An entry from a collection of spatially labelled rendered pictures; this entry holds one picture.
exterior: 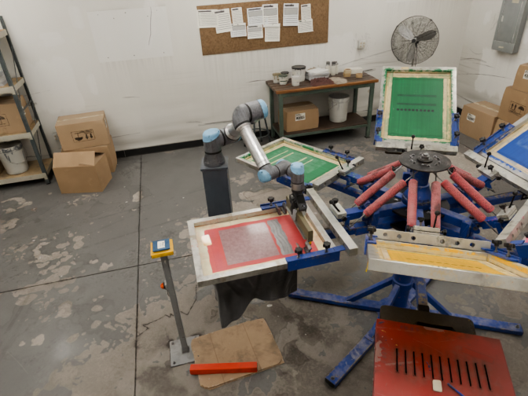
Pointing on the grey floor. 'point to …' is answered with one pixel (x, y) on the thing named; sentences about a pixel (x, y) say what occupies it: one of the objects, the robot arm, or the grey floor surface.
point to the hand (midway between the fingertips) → (298, 218)
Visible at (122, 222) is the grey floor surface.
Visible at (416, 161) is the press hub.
